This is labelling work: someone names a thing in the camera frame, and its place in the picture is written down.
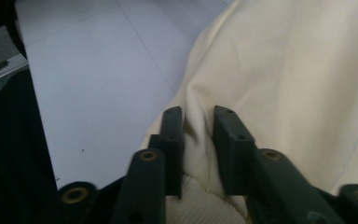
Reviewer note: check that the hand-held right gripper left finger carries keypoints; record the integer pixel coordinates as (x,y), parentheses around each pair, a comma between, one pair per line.
(174,149)

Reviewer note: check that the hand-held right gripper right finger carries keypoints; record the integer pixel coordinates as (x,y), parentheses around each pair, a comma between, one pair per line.
(233,155)

